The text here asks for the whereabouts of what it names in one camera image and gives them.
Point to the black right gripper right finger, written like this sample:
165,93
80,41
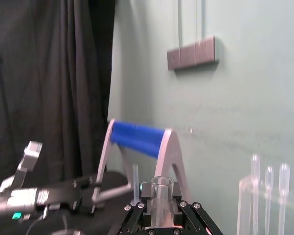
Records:
186,213

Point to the pale wall conduit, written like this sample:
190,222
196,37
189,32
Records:
201,19
180,22

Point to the clear acrylic pipette stand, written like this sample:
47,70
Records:
247,208

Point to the white stand with blue roller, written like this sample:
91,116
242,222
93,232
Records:
137,139

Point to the black curtain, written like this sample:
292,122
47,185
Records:
49,80

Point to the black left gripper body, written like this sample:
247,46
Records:
61,193

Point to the black table cloth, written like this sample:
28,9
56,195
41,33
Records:
107,218

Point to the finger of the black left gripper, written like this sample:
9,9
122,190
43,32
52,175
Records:
84,204
88,183

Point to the clear glass test tube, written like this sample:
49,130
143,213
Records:
161,203

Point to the clear plastic pipette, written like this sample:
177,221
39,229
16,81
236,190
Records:
269,195
255,186

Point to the grey wall socket panel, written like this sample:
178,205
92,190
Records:
193,54

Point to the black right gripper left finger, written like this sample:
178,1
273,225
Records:
146,195

